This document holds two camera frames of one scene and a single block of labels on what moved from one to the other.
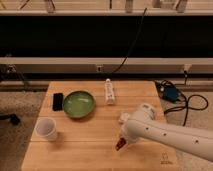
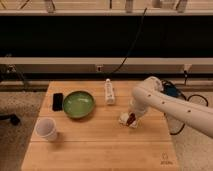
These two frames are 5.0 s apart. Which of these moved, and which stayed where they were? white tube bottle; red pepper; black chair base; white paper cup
Moved: red pepper
Stayed: white tube bottle; black chair base; white paper cup
